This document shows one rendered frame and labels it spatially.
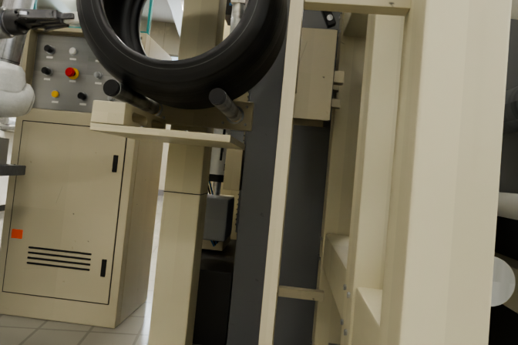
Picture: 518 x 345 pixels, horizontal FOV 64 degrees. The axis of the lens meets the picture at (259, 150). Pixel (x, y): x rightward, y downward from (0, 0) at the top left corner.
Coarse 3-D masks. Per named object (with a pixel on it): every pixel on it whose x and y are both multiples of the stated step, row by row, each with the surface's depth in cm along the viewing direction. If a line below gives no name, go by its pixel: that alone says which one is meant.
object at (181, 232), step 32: (192, 0) 146; (224, 0) 154; (192, 32) 146; (192, 128) 144; (192, 160) 143; (192, 192) 143; (160, 224) 143; (192, 224) 142; (160, 256) 142; (192, 256) 141; (160, 288) 142; (192, 288) 143; (160, 320) 141; (192, 320) 148
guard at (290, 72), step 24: (288, 24) 55; (288, 48) 55; (288, 72) 55; (288, 96) 54; (288, 120) 54; (288, 144) 54; (288, 168) 142; (264, 288) 53; (264, 312) 53; (264, 336) 53
